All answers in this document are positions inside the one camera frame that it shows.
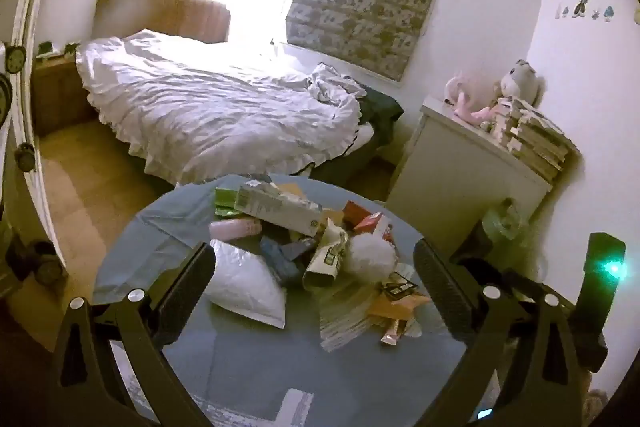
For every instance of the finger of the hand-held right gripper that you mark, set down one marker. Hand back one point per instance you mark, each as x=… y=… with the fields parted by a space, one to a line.
x=475 y=247

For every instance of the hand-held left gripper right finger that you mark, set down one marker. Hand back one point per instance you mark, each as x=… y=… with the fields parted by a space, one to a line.
x=442 y=287

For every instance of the orange snack packet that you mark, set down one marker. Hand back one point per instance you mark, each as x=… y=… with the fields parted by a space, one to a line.
x=400 y=307

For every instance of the small green plant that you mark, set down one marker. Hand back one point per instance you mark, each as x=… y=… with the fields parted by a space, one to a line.
x=70 y=50

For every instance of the white dresser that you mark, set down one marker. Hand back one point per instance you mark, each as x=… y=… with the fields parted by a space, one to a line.
x=460 y=177

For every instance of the bed with brown headboard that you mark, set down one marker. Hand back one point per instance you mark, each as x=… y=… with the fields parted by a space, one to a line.
x=165 y=14

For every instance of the white plastic mailer bag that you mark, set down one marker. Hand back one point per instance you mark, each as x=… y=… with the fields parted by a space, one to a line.
x=245 y=287

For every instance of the white ruffled duvet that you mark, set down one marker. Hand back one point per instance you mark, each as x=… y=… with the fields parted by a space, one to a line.
x=215 y=107

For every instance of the green box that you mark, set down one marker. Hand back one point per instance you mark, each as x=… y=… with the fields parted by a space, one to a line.
x=225 y=199

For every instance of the wooden nightstand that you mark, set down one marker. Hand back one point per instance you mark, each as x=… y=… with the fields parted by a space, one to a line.
x=57 y=97

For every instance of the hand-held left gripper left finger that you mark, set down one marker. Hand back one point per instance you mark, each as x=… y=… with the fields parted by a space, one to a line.
x=187 y=287

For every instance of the orange and white box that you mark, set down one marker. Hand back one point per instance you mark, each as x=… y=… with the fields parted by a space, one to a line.
x=372 y=224

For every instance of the pink bottle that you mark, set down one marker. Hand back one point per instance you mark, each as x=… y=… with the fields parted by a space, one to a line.
x=235 y=229

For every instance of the dark blue small box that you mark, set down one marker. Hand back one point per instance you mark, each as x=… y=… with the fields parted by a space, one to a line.
x=300 y=249

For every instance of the blue packet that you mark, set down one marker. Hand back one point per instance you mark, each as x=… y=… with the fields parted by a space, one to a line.
x=277 y=259

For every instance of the paper cup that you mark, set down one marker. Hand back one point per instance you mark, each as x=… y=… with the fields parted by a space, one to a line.
x=325 y=257

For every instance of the white door frame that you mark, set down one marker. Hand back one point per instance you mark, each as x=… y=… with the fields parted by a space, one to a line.
x=35 y=7

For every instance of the white plush toy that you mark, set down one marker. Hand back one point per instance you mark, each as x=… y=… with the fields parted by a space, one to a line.
x=522 y=79

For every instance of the long white carton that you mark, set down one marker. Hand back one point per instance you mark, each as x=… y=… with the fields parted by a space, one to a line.
x=275 y=207

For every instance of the dark cloth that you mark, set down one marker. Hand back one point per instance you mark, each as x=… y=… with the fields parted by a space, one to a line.
x=380 y=104

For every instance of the red box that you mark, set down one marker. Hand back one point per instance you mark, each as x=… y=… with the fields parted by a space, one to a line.
x=356 y=212

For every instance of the white fluffy ball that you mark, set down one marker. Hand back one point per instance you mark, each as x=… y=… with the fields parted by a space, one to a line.
x=370 y=259

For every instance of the pink plush toy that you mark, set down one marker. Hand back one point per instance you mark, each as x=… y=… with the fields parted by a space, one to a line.
x=467 y=99

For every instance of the stack of books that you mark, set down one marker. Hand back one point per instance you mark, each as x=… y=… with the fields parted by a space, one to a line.
x=537 y=142

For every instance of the yellow envelope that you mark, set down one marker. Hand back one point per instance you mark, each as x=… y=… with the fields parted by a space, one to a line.
x=291 y=191

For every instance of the black snack packet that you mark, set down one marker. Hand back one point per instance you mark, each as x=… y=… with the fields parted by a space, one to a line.
x=397 y=287

